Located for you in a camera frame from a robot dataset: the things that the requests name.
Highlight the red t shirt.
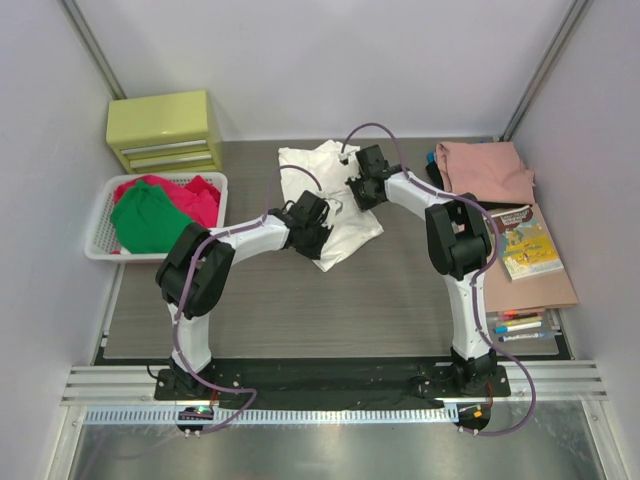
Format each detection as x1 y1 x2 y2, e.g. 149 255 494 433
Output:
114 174 222 228

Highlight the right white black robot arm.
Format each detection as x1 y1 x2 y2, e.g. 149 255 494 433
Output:
340 145 497 393

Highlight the red marker pen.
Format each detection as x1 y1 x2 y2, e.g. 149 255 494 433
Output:
487 310 545 322

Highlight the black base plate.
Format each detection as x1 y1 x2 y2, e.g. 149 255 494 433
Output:
152 355 516 407

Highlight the yellow marker pen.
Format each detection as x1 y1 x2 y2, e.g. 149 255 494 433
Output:
495 318 542 330

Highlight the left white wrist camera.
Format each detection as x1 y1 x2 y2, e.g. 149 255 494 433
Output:
321 193 344 227

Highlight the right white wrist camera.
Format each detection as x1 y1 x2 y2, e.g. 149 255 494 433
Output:
338 147 360 179

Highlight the yellow-green drawer box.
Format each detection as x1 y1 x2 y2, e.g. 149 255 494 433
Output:
106 90 222 174

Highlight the pink folded t shirt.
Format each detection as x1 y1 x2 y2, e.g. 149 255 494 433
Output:
435 141 535 204

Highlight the yellow picture book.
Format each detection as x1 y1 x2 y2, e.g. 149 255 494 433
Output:
492 205 564 281

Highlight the dark blue marker pen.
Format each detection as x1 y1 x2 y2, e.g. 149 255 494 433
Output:
499 331 562 343

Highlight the white slotted cable duct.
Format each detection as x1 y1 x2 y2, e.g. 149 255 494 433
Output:
84 405 458 427

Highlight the white plastic basket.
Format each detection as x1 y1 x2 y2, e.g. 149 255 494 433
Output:
84 172 228 263

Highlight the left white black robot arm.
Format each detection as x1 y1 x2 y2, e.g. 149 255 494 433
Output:
154 190 341 400

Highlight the black folded t shirt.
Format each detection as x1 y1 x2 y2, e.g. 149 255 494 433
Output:
425 152 525 211

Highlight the white printed t shirt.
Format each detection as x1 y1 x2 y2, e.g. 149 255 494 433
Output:
278 140 384 272

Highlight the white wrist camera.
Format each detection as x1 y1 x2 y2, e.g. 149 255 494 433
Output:
338 147 360 179
321 193 344 227

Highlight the brown cardboard sheet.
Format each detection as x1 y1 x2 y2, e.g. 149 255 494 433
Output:
484 205 578 312

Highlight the green t shirt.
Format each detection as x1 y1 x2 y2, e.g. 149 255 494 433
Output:
110 180 192 254

